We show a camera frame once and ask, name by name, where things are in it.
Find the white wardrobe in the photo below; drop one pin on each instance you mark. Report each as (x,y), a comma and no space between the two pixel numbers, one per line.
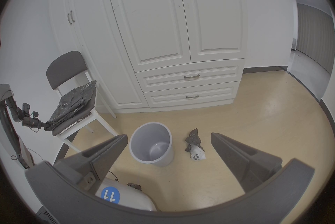
(157,21)

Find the clear printed wrapper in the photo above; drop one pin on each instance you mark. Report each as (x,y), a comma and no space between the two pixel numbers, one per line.
(197,156)

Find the grey curtain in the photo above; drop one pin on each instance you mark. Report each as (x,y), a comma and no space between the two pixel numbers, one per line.
(314,39)

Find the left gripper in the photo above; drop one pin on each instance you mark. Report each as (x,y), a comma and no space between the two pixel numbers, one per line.
(32,124)

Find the black plastic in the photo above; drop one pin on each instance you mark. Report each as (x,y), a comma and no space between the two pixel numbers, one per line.
(193,137)

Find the black plastic bag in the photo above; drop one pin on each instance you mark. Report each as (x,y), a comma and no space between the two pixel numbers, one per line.
(73,105)

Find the white trash bin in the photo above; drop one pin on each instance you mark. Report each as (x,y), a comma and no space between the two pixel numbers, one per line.
(151,139)

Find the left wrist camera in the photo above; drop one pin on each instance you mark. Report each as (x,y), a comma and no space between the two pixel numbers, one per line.
(35,114)

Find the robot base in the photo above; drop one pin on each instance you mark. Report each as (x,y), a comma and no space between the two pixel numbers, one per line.
(125,195)

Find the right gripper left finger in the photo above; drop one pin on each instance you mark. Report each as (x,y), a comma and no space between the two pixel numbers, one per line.
(102,162)

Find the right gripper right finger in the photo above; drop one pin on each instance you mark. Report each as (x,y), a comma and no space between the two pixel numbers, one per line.
(240,165)

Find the white chair grey cushions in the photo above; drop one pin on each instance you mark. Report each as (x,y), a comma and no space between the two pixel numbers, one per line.
(66,67)

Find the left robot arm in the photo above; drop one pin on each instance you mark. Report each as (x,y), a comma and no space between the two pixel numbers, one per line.
(13,110)

